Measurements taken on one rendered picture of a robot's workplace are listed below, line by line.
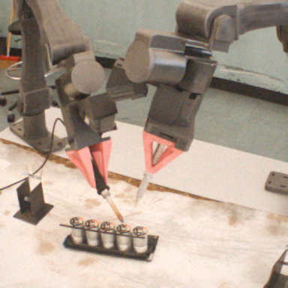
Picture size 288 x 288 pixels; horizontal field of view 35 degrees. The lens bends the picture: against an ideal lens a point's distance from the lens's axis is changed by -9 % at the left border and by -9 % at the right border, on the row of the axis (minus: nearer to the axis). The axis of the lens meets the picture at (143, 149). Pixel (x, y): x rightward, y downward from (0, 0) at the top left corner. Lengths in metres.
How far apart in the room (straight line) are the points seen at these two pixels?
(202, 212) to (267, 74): 2.49
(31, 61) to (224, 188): 0.52
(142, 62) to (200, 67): 0.09
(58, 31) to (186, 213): 0.43
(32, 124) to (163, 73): 0.65
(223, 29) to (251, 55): 2.74
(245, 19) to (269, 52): 2.65
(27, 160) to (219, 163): 0.45
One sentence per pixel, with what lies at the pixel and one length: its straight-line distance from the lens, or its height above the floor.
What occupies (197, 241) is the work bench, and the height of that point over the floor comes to 0.75.
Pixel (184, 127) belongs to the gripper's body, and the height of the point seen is 1.01.
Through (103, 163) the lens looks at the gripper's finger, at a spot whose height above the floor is 0.89.
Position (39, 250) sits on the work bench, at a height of 0.75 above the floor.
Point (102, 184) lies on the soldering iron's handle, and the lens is 0.85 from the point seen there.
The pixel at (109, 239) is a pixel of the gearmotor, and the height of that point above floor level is 0.79.
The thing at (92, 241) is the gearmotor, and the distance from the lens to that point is 0.85.
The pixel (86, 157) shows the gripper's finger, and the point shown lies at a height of 0.91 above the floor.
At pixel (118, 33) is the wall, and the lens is 3.77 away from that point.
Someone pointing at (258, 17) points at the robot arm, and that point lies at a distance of 0.72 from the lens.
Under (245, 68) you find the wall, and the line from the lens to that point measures 3.42.
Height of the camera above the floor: 1.33
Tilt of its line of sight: 29 degrees down
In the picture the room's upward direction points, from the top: straight up
